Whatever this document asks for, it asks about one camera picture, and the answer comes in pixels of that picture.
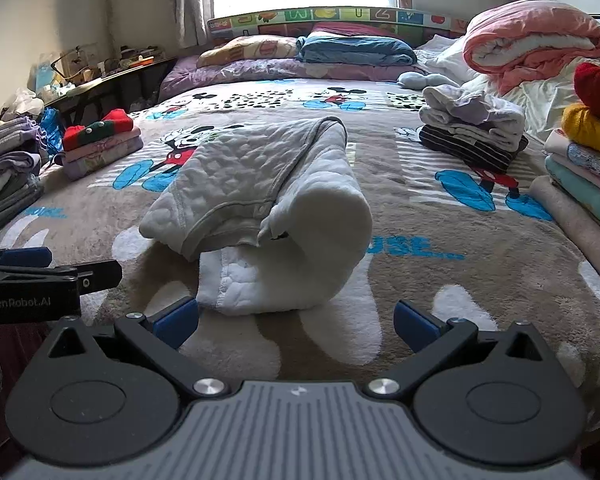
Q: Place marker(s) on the white plastic bag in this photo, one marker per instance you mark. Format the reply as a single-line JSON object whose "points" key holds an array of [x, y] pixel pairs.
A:
{"points": [[22, 105]]}

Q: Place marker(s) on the beige folded blanket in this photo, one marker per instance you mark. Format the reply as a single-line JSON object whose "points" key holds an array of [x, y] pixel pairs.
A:
{"points": [[575, 230]]}

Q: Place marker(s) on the pale pink folded garment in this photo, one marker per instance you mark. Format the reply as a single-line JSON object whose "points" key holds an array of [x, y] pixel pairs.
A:
{"points": [[559, 145]]}

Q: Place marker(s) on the black striped folded garment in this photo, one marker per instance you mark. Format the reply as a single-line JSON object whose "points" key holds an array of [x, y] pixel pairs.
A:
{"points": [[470, 157]]}

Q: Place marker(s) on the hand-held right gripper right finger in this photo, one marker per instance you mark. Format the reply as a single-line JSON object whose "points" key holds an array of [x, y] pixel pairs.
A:
{"points": [[414, 325]]}

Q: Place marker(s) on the purple quilt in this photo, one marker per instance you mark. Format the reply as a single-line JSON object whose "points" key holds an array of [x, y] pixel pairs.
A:
{"points": [[220, 72]]}

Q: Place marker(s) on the maroon cloth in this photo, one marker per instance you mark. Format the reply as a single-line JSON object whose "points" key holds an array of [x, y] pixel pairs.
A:
{"points": [[350, 29]]}

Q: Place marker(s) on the pink rolled blanket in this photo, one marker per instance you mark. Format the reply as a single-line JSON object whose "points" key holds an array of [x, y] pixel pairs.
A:
{"points": [[530, 25]]}

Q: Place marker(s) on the white quilted garment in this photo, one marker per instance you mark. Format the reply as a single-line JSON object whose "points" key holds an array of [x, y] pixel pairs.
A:
{"points": [[240, 175]]}

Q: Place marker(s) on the cluttered dark side table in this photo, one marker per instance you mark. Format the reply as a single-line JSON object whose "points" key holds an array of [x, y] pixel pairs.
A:
{"points": [[105, 80]]}

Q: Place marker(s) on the yellow knitted sweater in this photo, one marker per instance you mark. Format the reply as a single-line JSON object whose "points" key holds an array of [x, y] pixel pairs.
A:
{"points": [[585, 127]]}

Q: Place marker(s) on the person's dark maroon clothing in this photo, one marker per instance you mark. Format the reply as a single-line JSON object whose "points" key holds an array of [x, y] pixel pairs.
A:
{"points": [[5, 360]]}

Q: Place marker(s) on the grey floral folded garment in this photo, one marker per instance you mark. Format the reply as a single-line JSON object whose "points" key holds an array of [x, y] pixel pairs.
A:
{"points": [[595, 162]]}

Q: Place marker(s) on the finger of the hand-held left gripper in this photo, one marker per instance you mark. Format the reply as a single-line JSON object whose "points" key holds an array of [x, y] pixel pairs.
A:
{"points": [[20, 257], [102, 274]]}

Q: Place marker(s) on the orange patterned pillow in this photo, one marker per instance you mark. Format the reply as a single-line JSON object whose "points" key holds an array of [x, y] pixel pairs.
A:
{"points": [[245, 50]]}

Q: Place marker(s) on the pile of lavender grey clothes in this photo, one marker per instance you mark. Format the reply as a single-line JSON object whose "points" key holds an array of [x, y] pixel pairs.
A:
{"points": [[5, 170]]}

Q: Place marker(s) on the teal folded garment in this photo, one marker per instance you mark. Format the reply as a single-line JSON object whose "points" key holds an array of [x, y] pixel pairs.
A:
{"points": [[580, 192]]}

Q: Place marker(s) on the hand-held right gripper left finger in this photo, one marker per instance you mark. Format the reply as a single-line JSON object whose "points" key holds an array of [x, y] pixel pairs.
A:
{"points": [[177, 321]]}

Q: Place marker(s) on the white lavender folded garment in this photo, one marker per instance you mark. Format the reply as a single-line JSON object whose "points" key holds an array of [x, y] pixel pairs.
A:
{"points": [[480, 105]]}

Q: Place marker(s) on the blue plastic bag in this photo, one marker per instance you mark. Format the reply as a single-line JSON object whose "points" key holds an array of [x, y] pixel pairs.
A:
{"points": [[52, 130]]}

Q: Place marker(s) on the cartoon printed blanket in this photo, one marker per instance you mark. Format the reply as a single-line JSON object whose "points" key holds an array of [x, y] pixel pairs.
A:
{"points": [[430, 270]]}

